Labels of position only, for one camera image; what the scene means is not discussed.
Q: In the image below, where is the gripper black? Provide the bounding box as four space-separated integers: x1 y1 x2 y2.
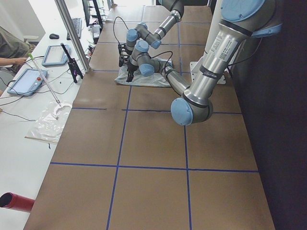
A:
126 62 137 82

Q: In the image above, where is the striped polo shirt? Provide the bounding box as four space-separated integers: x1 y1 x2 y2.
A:
114 62 170 88

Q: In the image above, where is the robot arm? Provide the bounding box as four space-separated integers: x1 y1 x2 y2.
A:
123 0 283 126
125 0 184 55

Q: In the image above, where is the black stand with clamp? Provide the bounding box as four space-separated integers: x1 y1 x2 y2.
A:
60 43 83 83

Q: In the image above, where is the black keyboard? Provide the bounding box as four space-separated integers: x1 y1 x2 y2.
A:
71 18 82 38

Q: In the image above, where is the far teach pendant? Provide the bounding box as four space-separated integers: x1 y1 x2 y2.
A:
42 45 68 67

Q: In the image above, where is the teach pendant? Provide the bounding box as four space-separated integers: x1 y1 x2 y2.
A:
42 45 68 67
7 68 44 96

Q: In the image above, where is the black monitor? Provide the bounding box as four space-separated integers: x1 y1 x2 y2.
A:
82 0 91 26

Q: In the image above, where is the black computer mouse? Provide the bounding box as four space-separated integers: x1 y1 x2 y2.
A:
49 34 59 40

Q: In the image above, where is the clear plastic bag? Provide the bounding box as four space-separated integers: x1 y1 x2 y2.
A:
25 101 72 144

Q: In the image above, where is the near teach pendant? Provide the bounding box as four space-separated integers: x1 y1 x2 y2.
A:
7 68 44 96

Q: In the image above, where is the long metal rod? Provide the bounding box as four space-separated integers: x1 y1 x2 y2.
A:
28 53 61 107

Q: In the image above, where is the seated person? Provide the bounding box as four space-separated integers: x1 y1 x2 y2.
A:
0 27 31 73

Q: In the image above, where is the red cylinder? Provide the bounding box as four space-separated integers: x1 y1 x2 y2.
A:
0 192 35 213

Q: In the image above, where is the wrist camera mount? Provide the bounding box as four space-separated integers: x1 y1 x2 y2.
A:
118 43 127 55
118 53 130 67

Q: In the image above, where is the black camera cable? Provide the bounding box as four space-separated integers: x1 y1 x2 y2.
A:
112 16 129 45
147 50 174 77

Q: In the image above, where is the aluminium frame post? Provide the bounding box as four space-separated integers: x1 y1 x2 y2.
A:
55 0 90 73

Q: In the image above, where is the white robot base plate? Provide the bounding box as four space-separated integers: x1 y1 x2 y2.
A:
189 62 226 84

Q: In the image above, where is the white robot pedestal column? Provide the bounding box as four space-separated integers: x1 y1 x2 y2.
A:
203 0 223 58

